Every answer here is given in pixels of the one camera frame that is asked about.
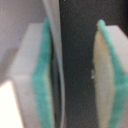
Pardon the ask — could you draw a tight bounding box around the gripper white green-padded left finger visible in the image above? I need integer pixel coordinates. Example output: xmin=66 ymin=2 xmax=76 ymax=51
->
xmin=8 ymin=19 xmax=59 ymax=128

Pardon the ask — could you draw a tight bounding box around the gripper white green-padded right finger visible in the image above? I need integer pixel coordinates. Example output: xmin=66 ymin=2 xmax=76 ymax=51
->
xmin=93 ymin=20 xmax=128 ymax=128

